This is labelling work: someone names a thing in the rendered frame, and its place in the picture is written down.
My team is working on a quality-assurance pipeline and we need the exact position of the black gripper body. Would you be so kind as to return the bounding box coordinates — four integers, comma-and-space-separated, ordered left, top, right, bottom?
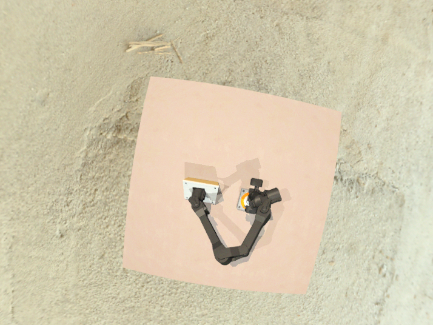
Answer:
245, 178, 263, 214

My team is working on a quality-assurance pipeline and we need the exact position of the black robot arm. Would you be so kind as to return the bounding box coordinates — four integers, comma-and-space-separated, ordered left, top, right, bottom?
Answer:
188, 187, 282, 266

